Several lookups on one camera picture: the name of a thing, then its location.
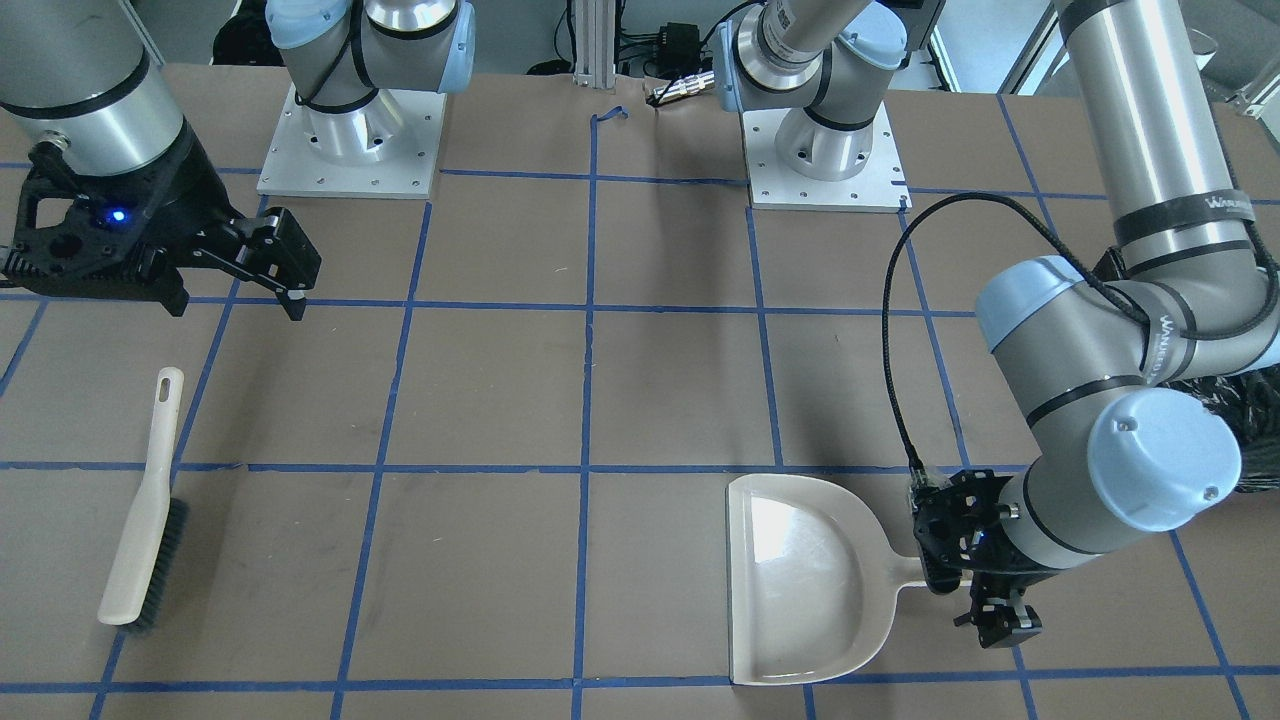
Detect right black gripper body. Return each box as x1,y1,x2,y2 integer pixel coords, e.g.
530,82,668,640
3,129,246,316

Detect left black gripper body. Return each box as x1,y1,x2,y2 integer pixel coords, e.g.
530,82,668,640
910,470,1030,594

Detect beige plastic dustpan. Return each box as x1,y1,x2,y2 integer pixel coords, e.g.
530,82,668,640
726,473,925,685

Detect beige hand brush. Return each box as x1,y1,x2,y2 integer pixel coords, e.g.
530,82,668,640
97,366,189,633

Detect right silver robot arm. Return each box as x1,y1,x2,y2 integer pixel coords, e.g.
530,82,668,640
3,1,476,322

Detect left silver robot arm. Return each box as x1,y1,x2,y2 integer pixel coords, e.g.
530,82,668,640
882,1,1277,648

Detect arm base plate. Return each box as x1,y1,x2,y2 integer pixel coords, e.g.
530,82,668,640
741,104,913,213
257,88,448,200

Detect black braided cable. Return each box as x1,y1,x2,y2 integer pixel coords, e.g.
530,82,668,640
882,192,1151,477

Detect aluminium frame post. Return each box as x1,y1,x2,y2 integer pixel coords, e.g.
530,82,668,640
566,1,623,94

